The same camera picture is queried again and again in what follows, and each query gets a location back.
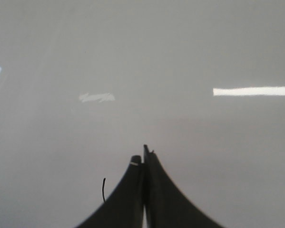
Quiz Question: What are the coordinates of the white whiteboard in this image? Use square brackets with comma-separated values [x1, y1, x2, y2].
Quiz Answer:
[0, 0, 285, 228]

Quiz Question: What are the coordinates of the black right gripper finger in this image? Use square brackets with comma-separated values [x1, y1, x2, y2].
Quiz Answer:
[144, 144, 222, 228]

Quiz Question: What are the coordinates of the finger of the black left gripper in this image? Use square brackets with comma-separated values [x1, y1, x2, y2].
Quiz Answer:
[78, 155, 144, 228]

